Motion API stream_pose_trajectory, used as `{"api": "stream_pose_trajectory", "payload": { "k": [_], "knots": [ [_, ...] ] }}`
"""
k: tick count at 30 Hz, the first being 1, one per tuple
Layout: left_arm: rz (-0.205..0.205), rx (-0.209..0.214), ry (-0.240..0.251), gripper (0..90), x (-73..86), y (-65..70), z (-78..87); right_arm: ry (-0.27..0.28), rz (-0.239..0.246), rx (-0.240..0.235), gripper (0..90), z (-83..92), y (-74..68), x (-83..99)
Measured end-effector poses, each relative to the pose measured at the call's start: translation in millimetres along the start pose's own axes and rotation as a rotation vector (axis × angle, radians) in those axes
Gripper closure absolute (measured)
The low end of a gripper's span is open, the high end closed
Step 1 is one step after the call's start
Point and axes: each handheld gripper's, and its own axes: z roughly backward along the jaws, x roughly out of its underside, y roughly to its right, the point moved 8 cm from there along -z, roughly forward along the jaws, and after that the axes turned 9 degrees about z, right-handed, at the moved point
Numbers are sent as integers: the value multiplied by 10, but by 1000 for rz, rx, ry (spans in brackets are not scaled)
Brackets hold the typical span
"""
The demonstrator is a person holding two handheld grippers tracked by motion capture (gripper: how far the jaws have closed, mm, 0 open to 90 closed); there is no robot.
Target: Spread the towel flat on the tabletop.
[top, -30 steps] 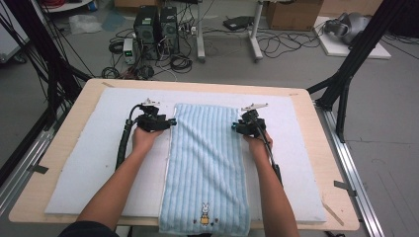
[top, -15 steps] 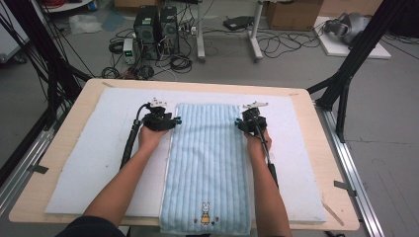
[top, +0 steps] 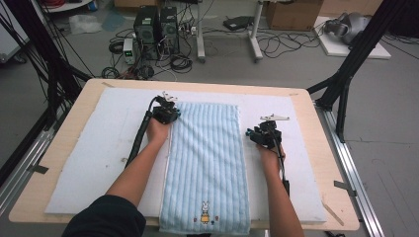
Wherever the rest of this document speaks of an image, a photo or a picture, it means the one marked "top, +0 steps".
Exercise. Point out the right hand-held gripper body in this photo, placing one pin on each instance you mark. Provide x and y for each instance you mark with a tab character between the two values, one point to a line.
270	135

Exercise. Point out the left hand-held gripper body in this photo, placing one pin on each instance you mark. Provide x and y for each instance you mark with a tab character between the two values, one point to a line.
163	112

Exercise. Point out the light blue striped towel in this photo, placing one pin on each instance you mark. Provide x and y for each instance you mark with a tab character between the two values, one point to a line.
206	164

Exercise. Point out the person's left hand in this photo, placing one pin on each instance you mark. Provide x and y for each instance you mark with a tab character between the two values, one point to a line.
158	133

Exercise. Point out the person's right hand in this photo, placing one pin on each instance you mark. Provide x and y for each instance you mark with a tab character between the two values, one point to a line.
271	159

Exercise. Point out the white foam mat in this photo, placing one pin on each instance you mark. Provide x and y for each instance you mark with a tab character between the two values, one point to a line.
108	148

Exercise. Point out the white power supply unit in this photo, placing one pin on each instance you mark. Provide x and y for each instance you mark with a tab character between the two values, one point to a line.
128	51

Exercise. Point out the wide black computer tower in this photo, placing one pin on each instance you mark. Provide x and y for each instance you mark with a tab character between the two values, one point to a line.
146	33

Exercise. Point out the narrow black computer tower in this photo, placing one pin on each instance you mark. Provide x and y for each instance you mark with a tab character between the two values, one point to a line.
169	31

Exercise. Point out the white desk leg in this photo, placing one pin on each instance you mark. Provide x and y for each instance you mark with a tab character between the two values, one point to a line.
255	36
200	33

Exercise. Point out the thin wooden stick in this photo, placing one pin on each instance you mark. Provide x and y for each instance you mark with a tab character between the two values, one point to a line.
334	215

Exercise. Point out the black flat device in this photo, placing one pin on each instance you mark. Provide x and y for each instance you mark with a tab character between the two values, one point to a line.
237	22

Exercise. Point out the white floor board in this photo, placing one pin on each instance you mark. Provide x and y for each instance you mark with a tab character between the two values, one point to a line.
339	49

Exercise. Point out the clear plastic bag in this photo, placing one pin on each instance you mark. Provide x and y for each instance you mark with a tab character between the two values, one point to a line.
84	23

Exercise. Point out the person's dark sleeve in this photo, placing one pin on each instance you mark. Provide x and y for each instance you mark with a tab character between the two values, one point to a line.
105	219

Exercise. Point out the brown cardboard box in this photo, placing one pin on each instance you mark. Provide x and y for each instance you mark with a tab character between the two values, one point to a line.
293	15

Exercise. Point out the grey headset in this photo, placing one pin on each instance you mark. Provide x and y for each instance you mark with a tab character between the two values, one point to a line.
349	26

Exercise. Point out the aluminium rail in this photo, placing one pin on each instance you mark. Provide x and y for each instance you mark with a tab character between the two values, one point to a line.
23	164
352	171

